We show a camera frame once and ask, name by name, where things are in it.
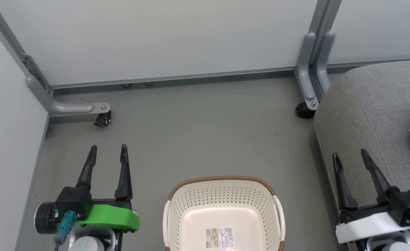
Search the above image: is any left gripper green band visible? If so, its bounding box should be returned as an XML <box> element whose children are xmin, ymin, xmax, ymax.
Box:
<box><xmin>76</xmin><ymin>144</ymin><xmax>140</xmax><ymax>251</ymax></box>

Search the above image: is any left teal plug black cable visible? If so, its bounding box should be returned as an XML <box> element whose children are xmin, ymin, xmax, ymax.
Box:
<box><xmin>54</xmin><ymin>210</ymin><xmax>77</xmax><ymax>251</ymax></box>

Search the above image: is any grey partition leg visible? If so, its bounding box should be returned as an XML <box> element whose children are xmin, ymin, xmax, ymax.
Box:
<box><xmin>25</xmin><ymin>74</ymin><xmax>111</xmax><ymax>116</ymax></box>
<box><xmin>316</xmin><ymin>31</ymin><xmax>336</xmax><ymax>94</ymax></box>
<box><xmin>295</xmin><ymin>32</ymin><xmax>320</xmax><ymax>111</ymax></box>

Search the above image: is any white laundry basket brown rim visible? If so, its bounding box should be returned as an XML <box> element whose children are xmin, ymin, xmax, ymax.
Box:
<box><xmin>162</xmin><ymin>175</ymin><xmax>286</xmax><ymax>251</ymax></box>

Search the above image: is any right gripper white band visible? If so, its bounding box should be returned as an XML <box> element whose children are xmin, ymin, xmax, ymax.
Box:
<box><xmin>332</xmin><ymin>149</ymin><xmax>410</xmax><ymax>251</ymax></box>

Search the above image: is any black caster wheel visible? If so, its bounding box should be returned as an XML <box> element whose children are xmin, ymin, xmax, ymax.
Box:
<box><xmin>93</xmin><ymin>110</ymin><xmax>112</xmax><ymax>127</ymax></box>
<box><xmin>295</xmin><ymin>102</ymin><xmax>316</xmax><ymax>119</ymax></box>

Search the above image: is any white partition panel grey frame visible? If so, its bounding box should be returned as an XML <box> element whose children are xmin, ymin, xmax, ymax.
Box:
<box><xmin>0</xmin><ymin>0</ymin><xmax>320</xmax><ymax>88</ymax></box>
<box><xmin>326</xmin><ymin>0</ymin><xmax>410</xmax><ymax>67</ymax></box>
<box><xmin>0</xmin><ymin>10</ymin><xmax>50</xmax><ymax>251</ymax></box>

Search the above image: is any paper label sticker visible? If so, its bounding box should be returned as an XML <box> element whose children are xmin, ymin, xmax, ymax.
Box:
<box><xmin>205</xmin><ymin>227</ymin><xmax>234</xmax><ymax>249</ymax></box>

